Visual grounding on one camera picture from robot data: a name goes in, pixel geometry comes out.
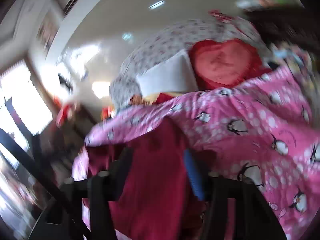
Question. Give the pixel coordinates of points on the white pillow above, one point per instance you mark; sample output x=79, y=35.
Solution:
x=173, y=75

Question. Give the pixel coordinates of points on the pink penguin blanket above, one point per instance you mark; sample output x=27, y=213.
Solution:
x=260, y=129

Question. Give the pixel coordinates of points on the floral quilt bundle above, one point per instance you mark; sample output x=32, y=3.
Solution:
x=170, y=40

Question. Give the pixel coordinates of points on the dark wooden side table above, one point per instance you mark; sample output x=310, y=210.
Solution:
x=73, y=123

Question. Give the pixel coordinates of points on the dark red sweater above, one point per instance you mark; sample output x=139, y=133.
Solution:
x=157, y=200

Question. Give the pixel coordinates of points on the red heart cushion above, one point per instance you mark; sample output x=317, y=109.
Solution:
x=225, y=64

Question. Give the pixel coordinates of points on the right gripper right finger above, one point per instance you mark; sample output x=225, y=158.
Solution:
x=236, y=209

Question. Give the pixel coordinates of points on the dark carved wooden headboard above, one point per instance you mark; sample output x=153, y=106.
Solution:
x=291, y=24

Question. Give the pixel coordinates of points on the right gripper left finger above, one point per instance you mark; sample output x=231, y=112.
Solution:
x=81, y=210

